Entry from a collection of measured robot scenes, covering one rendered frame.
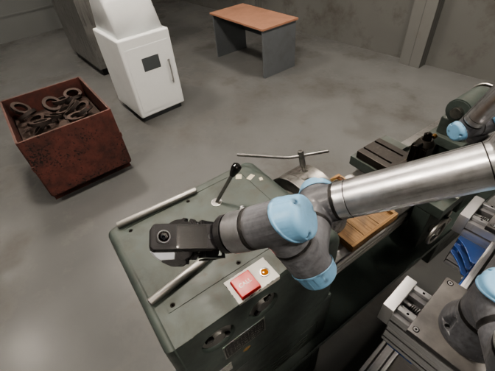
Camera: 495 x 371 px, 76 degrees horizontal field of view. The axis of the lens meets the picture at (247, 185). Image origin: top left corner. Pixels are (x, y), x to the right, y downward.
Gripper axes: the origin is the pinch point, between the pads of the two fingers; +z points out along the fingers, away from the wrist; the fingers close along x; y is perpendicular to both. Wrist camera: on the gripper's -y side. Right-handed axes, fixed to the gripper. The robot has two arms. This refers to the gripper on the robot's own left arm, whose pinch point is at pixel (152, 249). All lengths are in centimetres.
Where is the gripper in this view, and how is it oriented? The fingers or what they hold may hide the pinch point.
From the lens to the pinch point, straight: 70.6
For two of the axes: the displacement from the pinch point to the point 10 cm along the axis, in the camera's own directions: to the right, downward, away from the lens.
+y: 6.1, 2.0, 7.7
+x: -0.9, -9.4, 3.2
